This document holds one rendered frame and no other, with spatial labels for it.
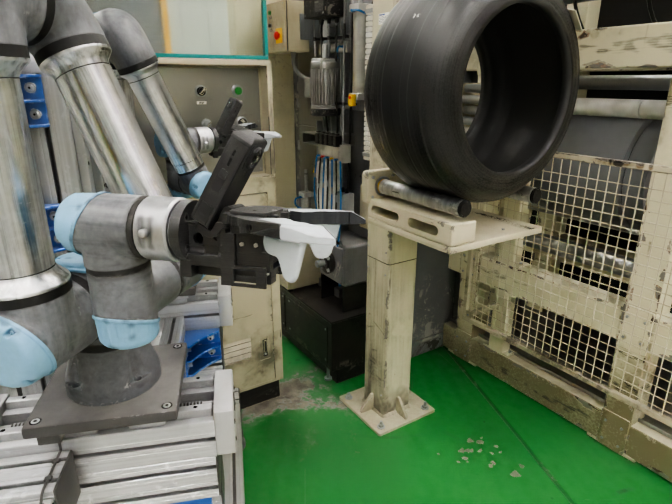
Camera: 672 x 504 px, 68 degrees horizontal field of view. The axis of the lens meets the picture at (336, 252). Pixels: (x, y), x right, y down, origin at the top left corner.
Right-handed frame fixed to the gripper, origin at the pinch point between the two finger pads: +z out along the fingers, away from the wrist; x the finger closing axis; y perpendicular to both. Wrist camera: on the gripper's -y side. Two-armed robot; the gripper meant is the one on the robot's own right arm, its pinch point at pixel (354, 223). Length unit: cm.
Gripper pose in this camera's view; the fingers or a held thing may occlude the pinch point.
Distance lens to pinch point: 52.8
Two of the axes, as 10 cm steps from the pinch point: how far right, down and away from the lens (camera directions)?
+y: -0.3, 9.8, 2.0
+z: 9.7, 0.8, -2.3
